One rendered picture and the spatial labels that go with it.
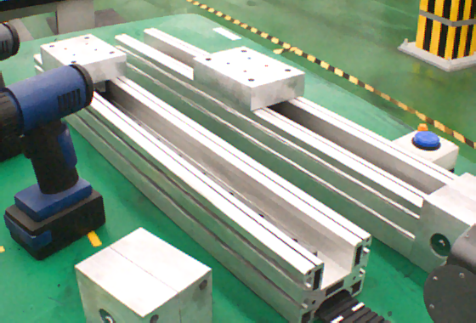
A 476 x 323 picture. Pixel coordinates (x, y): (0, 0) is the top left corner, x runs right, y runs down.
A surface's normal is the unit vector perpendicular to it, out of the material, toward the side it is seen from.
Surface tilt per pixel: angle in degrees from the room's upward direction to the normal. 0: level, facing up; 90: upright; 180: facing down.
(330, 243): 90
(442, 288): 89
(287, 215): 90
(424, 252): 90
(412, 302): 0
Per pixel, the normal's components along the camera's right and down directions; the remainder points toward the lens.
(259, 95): 0.60, 0.38
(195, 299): 0.76, 0.31
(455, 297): -0.79, 0.27
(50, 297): 0.01, -0.88
